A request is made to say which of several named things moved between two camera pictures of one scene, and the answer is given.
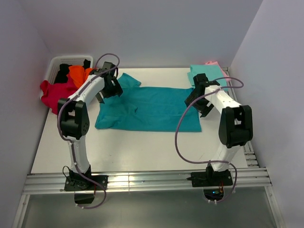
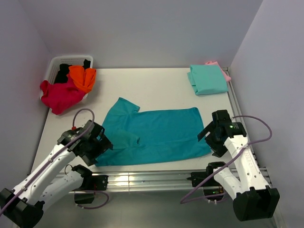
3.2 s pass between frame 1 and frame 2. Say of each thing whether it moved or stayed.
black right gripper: moved
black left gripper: moved
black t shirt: stayed
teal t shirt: moved
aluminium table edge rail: stayed
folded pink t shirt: stayed
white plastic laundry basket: stayed
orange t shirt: stayed
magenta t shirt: stayed
